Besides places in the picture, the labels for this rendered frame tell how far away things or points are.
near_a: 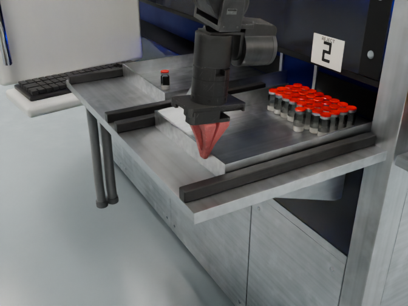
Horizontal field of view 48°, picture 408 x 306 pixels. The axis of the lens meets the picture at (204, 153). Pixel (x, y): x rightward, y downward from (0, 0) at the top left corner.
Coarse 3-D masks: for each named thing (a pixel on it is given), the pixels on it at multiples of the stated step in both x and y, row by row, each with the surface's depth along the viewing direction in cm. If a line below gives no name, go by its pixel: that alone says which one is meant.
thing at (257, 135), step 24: (240, 96) 101; (264, 96) 104; (168, 120) 87; (240, 120) 95; (264, 120) 95; (192, 144) 80; (216, 144) 85; (240, 144) 85; (264, 144) 85; (288, 144) 85; (312, 144) 80; (216, 168) 74; (240, 168) 73
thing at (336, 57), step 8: (320, 40) 91; (328, 40) 89; (336, 40) 88; (312, 48) 94; (320, 48) 92; (328, 48) 90; (336, 48) 88; (312, 56) 95; (320, 56) 93; (328, 56) 90; (336, 56) 89; (320, 64) 93; (328, 64) 91; (336, 64) 89
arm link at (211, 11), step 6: (192, 0) 67; (198, 0) 65; (204, 0) 63; (210, 0) 61; (216, 0) 61; (246, 0) 63; (198, 6) 66; (204, 6) 64; (210, 6) 62; (216, 6) 62; (246, 6) 64; (210, 12) 63; (216, 12) 62; (216, 18) 63
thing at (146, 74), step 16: (128, 64) 121; (144, 64) 123; (160, 64) 126; (176, 64) 128; (192, 64) 131; (128, 80) 119; (144, 80) 109; (160, 80) 118; (176, 80) 118; (240, 80) 109; (256, 80) 112; (272, 80) 114; (160, 96) 103
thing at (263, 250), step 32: (128, 160) 224; (160, 192) 194; (192, 224) 171; (224, 224) 148; (256, 224) 130; (288, 224) 116; (224, 256) 153; (256, 256) 134; (288, 256) 119; (320, 256) 108; (224, 288) 159; (256, 288) 139; (288, 288) 123; (320, 288) 111; (384, 288) 101
